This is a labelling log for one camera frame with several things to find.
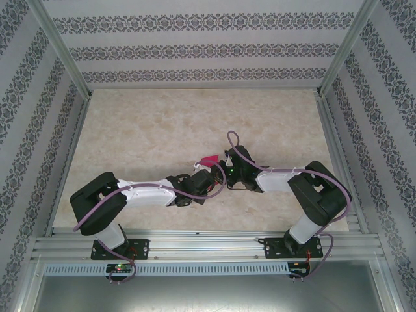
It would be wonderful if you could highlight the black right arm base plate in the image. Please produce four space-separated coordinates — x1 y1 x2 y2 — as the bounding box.
263 237 324 260

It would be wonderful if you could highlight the slotted grey cable duct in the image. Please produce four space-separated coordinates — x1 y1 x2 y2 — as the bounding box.
44 262 290 276

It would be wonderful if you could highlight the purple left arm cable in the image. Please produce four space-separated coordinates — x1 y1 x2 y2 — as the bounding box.
73 164 228 285

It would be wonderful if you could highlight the aluminium frame post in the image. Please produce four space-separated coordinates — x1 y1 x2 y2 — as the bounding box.
27 0 93 100
315 0 381 97

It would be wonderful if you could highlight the grey metal sheet panel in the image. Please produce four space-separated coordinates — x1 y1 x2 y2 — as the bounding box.
32 274 396 312

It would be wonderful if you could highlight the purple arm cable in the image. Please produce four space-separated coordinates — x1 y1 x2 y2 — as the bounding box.
73 164 228 285
226 130 352 282

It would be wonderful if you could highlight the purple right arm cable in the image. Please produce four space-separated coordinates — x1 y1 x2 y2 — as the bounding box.
226 130 352 282

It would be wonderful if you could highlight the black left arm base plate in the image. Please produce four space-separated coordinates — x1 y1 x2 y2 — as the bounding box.
90 239 151 261

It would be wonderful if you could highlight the aluminium mounting rail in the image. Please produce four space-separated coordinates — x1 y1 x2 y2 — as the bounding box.
31 228 386 261

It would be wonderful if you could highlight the aluminium side rail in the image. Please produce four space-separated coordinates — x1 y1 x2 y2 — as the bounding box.
44 96 94 237
315 94 371 234

